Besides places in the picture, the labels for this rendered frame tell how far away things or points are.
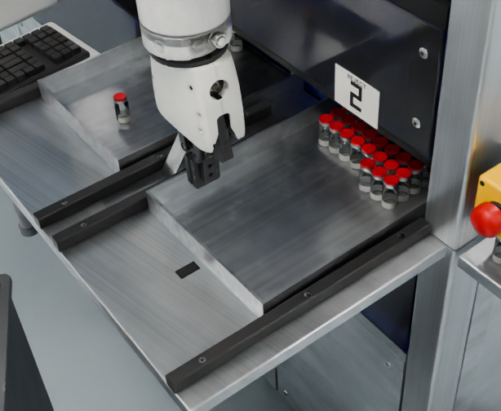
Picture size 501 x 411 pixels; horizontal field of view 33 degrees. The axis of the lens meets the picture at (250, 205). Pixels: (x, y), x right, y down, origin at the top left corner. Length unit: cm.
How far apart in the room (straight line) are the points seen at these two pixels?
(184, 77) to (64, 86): 67
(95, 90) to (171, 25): 68
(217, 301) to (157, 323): 8
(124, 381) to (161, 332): 107
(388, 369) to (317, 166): 39
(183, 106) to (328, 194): 42
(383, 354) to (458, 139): 51
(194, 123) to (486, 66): 32
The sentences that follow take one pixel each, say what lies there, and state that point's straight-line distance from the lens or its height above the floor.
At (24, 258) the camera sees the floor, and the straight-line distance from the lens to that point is 244.
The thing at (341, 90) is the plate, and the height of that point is 101.
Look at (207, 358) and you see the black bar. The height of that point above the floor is 90.
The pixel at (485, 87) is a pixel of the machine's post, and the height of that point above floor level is 114.
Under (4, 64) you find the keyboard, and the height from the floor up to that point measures 83.
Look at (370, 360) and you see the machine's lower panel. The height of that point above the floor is 50.
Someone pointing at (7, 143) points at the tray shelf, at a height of 88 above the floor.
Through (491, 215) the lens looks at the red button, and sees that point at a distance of 99.
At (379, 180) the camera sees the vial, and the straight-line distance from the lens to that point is 116.
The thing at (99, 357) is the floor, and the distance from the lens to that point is 216.
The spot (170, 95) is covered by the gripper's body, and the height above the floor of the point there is 121.
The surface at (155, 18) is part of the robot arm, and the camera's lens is 76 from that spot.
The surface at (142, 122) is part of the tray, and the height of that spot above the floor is 88.
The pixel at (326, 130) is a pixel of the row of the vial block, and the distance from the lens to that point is 124.
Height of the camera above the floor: 169
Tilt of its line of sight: 43 degrees down
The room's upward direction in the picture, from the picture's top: 4 degrees counter-clockwise
